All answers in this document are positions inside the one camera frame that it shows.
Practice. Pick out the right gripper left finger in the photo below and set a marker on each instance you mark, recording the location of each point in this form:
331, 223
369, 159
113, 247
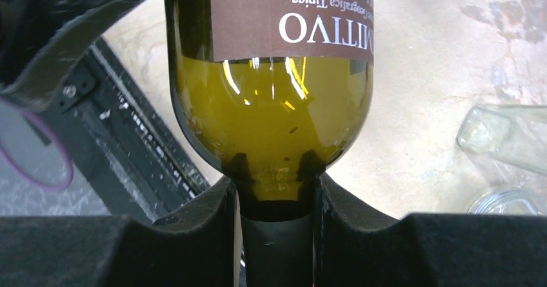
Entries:
192, 246

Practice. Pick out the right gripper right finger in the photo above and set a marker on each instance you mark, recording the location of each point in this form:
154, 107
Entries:
358, 245

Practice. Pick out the dark bottle brown label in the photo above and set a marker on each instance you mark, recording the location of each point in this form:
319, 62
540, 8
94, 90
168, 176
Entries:
270, 93

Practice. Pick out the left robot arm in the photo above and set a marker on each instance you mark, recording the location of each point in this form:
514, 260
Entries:
43, 40

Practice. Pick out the clear bottle far right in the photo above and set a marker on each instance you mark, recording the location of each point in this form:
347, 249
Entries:
508, 201

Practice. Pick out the clear bottle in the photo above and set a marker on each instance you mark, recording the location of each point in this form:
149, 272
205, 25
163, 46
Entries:
508, 201
510, 133

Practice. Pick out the clear bottle right front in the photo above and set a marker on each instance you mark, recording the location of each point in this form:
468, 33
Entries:
510, 133

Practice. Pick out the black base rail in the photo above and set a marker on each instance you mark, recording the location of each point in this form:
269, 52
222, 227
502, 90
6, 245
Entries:
119, 142

